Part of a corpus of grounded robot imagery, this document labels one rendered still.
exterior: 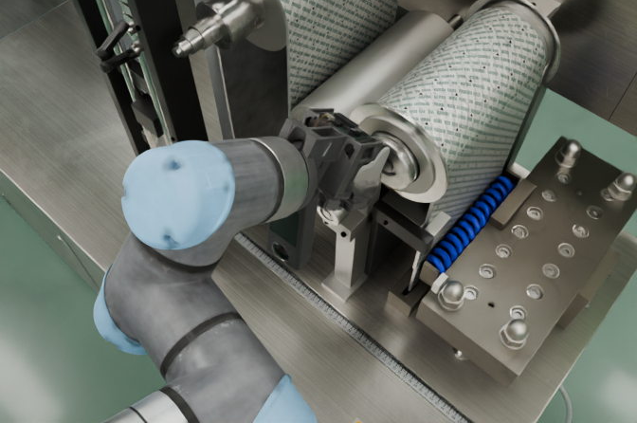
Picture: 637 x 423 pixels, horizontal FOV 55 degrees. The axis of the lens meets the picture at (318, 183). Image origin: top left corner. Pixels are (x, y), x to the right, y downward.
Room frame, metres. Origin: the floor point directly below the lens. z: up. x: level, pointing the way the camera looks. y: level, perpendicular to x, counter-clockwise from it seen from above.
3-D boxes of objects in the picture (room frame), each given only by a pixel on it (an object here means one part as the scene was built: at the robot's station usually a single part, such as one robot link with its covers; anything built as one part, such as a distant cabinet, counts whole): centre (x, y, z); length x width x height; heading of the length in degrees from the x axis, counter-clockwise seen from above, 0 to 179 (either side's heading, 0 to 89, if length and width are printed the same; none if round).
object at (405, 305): (0.50, -0.22, 0.92); 0.28 x 0.04 x 0.04; 138
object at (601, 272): (0.40, -0.42, 0.96); 0.10 x 0.03 x 0.11; 138
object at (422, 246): (0.43, -0.12, 1.13); 0.09 x 0.06 x 0.03; 48
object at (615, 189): (0.54, -0.48, 1.05); 0.04 x 0.04 x 0.04
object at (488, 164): (0.50, -0.22, 1.11); 0.23 x 0.01 x 0.18; 138
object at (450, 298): (0.36, -0.19, 1.05); 0.04 x 0.04 x 0.04
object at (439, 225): (0.41, -0.16, 1.13); 0.04 x 0.02 x 0.03; 138
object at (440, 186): (0.45, -0.09, 1.25); 0.15 x 0.01 x 0.15; 48
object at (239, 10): (0.60, 0.11, 1.33); 0.06 x 0.06 x 0.06; 48
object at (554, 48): (0.64, -0.26, 1.25); 0.15 x 0.01 x 0.15; 48
